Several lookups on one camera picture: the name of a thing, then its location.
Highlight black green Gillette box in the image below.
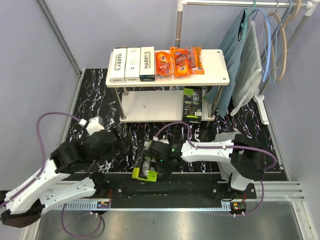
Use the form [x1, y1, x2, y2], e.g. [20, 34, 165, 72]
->
[132, 140, 158, 183]
[182, 86, 203, 124]

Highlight orange Bic razor pack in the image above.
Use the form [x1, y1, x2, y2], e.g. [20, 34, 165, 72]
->
[155, 51, 174, 76]

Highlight white harry's box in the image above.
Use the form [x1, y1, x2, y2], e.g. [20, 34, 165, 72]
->
[109, 47, 127, 83]
[124, 47, 141, 83]
[139, 46, 155, 82]

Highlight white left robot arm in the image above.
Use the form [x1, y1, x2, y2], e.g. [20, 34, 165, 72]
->
[0, 128, 131, 228]

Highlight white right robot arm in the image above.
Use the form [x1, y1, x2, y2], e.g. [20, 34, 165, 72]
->
[148, 134, 266, 199]

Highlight white two-tier shelf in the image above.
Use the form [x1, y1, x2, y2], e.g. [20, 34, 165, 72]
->
[105, 49, 230, 123]

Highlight teal hanging garment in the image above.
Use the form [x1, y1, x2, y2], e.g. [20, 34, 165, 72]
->
[203, 8, 249, 118]

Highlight metal clothes rack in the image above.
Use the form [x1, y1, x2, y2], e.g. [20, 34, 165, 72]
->
[175, 0, 320, 125]

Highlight grey hanging towel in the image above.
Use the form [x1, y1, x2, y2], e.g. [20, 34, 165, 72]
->
[230, 21, 263, 116]

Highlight blue clothes hanger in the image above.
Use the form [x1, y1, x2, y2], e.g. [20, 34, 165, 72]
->
[252, 8, 296, 84]

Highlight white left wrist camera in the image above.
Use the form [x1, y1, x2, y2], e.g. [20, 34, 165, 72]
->
[78, 116, 105, 136]

